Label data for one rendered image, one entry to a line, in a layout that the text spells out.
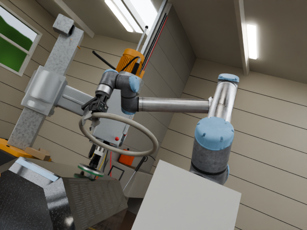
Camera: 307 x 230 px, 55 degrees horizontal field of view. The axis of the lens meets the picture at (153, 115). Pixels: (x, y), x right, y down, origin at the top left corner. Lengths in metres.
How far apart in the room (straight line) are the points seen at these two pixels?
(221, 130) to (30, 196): 1.23
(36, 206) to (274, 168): 5.69
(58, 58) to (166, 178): 2.10
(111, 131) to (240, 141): 5.00
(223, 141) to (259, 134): 5.91
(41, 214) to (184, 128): 5.73
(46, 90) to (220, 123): 1.99
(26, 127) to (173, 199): 2.07
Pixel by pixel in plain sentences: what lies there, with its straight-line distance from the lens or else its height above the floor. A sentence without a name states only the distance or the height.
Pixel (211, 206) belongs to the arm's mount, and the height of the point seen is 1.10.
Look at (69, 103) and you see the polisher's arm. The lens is 2.94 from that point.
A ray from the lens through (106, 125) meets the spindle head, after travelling 2.31.
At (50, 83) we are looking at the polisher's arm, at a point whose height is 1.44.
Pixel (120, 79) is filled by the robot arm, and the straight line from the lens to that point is 1.66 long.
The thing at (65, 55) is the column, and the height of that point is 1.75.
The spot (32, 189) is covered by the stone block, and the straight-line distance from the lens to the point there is 1.92.
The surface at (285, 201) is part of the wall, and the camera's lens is 6.89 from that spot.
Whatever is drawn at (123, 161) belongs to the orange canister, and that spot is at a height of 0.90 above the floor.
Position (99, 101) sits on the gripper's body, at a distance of 1.59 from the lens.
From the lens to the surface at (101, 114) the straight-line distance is 1.57.
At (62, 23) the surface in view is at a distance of 2.98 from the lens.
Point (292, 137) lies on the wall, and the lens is 7.05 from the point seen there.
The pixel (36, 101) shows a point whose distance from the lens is 2.91.
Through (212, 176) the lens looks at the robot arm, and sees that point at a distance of 1.22.
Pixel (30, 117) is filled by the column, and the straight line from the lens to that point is 2.94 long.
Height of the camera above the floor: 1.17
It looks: 8 degrees up
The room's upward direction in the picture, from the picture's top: 23 degrees clockwise
